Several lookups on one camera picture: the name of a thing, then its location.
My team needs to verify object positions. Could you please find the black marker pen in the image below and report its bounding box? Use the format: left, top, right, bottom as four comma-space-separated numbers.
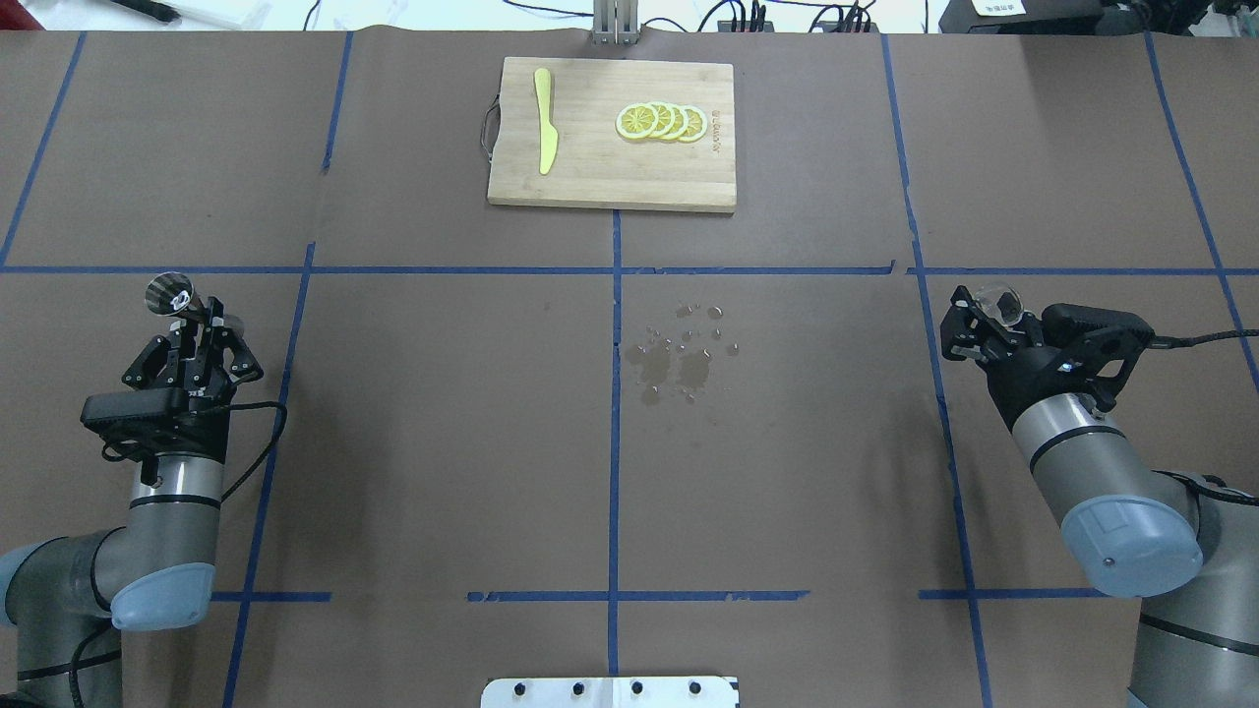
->
110, 0, 183, 26

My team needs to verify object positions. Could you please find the small glass beaker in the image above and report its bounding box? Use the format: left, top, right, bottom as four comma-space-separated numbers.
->
951, 281, 1025, 328

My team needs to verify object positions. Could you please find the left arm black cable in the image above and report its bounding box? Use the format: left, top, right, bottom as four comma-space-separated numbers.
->
218, 398, 288, 506

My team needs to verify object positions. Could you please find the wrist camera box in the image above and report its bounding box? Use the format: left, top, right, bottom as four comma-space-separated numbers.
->
1042, 302, 1155, 399
81, 388, 228, 464

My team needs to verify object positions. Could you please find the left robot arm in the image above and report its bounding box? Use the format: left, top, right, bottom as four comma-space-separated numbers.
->
3, 285, 264, 707

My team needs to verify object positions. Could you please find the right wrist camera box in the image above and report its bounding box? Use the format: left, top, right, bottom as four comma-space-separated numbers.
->
1042, 302, 1155, 399

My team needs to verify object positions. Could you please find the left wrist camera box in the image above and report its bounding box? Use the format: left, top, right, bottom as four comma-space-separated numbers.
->
81, 388, 228, 464

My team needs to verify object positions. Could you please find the front lemon slice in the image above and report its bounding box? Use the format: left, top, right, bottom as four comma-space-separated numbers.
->
614, 102, 660, 141

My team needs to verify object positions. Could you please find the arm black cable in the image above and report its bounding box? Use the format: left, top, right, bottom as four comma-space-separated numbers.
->
1151, 328, 1259, 350
218, 398, 288, 506

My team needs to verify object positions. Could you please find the rear lemon slice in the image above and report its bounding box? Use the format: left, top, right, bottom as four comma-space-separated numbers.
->
675, 106, 709, 144

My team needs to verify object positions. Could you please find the steel double jigger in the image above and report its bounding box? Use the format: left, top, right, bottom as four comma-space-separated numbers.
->
145, 270, 246, 338

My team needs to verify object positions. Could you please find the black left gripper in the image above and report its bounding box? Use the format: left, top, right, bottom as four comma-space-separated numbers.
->
121, 297, 264, 438

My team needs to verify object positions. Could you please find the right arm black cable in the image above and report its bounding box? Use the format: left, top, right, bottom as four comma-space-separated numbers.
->
1151, 328, 1259, 350

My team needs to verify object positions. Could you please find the yellow plastic knife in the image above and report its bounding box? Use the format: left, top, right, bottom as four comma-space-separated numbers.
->
533, 67, 559, 176

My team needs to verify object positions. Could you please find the aluminium camera post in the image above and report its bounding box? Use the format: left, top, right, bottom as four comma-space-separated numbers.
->
592, 0, 641, 47

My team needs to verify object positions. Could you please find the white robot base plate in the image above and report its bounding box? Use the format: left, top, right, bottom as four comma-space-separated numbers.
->
478, 677, 742, 707

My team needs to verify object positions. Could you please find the black box with label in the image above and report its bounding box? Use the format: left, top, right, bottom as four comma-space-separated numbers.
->
938, 1, 1105, 35

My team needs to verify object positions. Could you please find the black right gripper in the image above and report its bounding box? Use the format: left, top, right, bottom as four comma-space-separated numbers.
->
939, 287, 1108, 432

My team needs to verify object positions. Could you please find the bamboo cutting board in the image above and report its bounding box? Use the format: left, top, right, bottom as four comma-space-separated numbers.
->
487, 57, 738, 214

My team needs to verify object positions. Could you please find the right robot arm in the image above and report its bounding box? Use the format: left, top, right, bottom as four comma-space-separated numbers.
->
939, 286, 1258, 707

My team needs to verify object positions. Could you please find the lemon slice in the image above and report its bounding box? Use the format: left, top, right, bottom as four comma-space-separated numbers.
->
661, 105, 689, 141
675, 106, 709, 144
648, 100, 679, 139
614, 102, 660, 141

